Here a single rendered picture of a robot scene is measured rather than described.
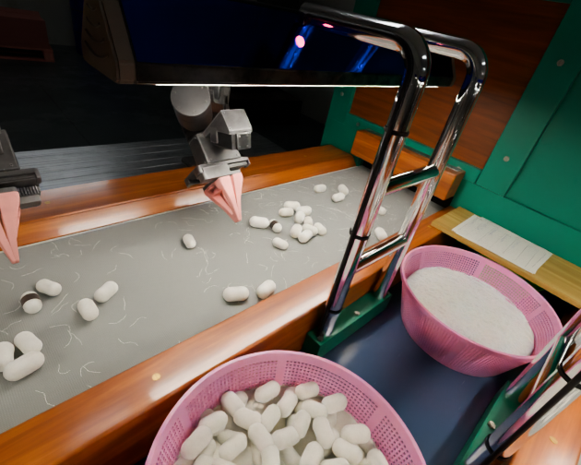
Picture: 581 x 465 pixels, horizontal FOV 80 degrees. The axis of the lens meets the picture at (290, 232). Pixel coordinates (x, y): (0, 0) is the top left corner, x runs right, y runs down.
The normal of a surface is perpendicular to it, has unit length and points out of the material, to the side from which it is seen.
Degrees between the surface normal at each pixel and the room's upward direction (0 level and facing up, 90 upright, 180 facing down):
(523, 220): 90
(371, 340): 0
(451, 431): 0
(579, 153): 90
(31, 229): 45
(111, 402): 0
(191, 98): 49
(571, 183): 90
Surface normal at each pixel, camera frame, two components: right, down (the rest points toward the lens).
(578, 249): -0.72, 0.26
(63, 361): 0.18, -0.82
